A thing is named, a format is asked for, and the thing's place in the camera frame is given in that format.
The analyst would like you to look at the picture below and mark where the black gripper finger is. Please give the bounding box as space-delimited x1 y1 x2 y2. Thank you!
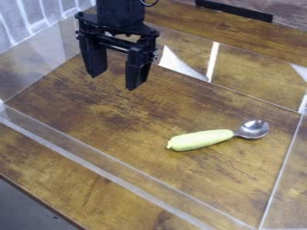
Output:
126 37 157 91
78 32 109 78

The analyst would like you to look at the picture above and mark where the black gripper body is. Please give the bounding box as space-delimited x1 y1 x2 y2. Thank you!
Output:
75 0 159 55

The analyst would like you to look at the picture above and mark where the green handled metal spoon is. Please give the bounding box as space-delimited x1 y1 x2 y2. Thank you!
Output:
167 120 270 151

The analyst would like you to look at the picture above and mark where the black bar on table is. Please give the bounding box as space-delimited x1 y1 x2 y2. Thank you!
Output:
195 0 274 22

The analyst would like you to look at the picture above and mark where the black cable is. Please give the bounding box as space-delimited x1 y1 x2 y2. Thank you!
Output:
138 0 161 8

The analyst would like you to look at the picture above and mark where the clear acrylic enclosure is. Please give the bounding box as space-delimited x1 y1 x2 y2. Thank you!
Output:
0 0 307 230

